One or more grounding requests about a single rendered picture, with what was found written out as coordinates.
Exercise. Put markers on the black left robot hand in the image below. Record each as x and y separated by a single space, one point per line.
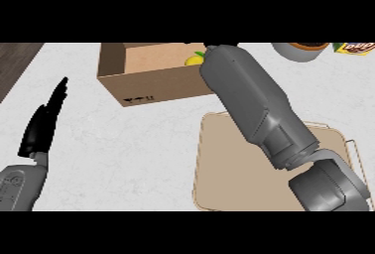
43 124

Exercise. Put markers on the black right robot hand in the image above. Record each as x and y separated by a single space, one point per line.
220 44

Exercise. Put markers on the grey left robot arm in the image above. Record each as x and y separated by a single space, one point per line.
19 185

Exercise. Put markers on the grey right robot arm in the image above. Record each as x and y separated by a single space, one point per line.
266 112

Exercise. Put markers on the yellow lemon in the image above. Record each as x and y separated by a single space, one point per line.
193 60

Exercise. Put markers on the brown cardboard box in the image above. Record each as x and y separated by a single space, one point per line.
146 84

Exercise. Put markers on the beige tray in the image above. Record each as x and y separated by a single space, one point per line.
233 165

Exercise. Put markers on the grey pot with brown contents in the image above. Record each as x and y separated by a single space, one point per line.
300 51

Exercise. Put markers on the dark wooden surface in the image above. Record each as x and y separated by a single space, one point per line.
15 63

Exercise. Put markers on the yellow snack package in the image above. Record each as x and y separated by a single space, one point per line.
354 48

